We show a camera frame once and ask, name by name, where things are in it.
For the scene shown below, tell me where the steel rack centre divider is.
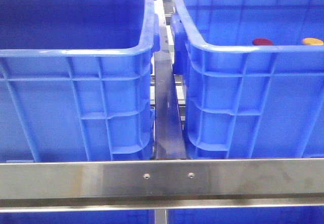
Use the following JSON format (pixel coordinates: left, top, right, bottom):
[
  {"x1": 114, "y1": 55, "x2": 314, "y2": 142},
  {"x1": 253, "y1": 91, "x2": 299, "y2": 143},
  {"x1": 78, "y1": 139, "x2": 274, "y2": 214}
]
[{"x1": 154, "y1": 23, "x2": 187, "y2": 159}]

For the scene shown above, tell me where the right blue plastic crate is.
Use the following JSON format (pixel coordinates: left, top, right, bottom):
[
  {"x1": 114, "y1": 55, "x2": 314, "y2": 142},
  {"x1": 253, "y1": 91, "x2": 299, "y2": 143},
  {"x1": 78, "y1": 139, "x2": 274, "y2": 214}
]
[{"x1": 172, "y1": 0, "x2": 323, "y2": 159}]

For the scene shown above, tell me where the red push button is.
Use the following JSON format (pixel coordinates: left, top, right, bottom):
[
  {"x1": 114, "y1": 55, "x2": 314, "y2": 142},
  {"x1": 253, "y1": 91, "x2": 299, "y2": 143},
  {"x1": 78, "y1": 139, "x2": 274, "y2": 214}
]
[{"x1": 252, "y1": 38, "x2": 273, "y2": 46}]

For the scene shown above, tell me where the lower left blue crate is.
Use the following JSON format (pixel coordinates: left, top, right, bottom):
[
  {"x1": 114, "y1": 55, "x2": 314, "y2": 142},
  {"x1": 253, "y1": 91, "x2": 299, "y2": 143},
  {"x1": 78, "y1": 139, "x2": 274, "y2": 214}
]
[{"x1": 1, "y1": 210, "x2": 154, "y2": 223}]

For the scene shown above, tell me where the left blue plastic crate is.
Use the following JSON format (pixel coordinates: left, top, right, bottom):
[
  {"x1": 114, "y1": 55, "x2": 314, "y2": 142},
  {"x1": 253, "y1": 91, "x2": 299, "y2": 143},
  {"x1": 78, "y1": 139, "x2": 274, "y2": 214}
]
[{"x1": 1, "y1": 0, "x2": 159, "y2": 163}]

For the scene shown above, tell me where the steel rack front rail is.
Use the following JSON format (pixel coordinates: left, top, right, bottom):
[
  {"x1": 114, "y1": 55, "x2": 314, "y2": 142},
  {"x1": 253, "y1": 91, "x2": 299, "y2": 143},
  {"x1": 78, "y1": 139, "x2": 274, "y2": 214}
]
[{"x1": 1, "y1": 158, "x2": 323, "y2": 212}]

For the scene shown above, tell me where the blue plastic crate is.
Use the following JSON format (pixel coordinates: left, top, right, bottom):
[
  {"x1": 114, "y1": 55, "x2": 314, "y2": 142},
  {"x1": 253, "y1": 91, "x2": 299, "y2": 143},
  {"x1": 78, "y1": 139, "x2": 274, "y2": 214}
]
[
  {"x1": 1, "y1": 0, "x2": 159, "y2": 163},
  {"x1": 172, "y1": 0, "x2": 323, "y2": 159}
]

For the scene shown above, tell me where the lower right blue crate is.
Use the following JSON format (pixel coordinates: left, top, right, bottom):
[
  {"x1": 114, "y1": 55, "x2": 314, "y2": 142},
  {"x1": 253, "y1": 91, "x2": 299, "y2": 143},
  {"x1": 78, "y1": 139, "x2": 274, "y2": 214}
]
[{"x1": 169, "y1": 206, "x2": 323, "y2": 224}]

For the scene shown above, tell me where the yellow push button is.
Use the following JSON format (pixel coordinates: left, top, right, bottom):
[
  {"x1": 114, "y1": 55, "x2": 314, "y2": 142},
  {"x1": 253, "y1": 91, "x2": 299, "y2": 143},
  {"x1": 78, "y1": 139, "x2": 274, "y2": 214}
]
[{"x1": 302, "y1": 37, "x2": 324, "y2": 46}]

